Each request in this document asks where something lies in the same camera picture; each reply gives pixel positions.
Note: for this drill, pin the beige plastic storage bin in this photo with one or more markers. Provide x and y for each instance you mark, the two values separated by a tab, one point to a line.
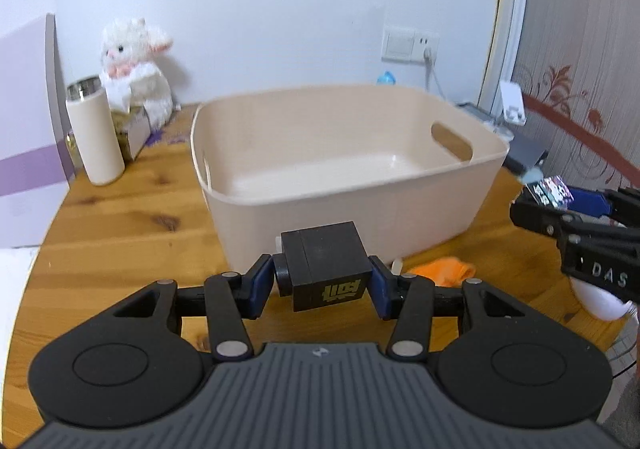
407	168

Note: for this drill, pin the grey tablet device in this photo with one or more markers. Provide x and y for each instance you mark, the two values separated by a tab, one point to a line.
524	153

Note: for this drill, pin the tissue box with tissues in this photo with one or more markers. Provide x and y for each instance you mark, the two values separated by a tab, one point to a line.
132	130

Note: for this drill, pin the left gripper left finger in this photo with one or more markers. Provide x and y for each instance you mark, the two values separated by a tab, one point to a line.
231	297

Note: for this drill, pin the white wall switch socket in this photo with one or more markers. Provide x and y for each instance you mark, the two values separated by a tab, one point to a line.
409	46

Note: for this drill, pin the black servo motor box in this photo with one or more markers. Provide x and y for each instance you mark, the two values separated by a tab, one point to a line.
322	266

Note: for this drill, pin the light blue towel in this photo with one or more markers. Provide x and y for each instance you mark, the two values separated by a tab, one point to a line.
531	176

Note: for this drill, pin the blue cartoon figurine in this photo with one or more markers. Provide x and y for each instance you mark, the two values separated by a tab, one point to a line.
386	78

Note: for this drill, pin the white door frame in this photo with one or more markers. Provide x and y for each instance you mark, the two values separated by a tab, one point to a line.
503	51

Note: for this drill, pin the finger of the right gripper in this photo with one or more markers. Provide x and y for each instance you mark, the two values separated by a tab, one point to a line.
526	213
589	202

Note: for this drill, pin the white bed sheet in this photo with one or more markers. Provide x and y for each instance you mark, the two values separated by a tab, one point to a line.
16	265

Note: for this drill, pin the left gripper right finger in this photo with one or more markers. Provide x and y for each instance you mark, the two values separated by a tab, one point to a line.
410	302

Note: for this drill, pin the orange sock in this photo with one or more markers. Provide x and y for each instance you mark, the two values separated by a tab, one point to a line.
445	271

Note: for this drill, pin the white plush lamb toy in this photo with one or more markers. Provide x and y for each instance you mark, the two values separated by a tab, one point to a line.
130	75

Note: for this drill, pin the cream thermos bottle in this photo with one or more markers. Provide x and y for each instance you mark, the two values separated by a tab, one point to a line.
93	128

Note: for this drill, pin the colourful Hello Kitty box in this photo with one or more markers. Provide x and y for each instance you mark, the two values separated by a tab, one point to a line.
551	192

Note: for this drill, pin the white phone stand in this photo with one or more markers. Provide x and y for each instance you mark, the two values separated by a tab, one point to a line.
512	109

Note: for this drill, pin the lilac headboard panel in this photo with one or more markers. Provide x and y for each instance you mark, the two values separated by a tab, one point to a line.
36	169

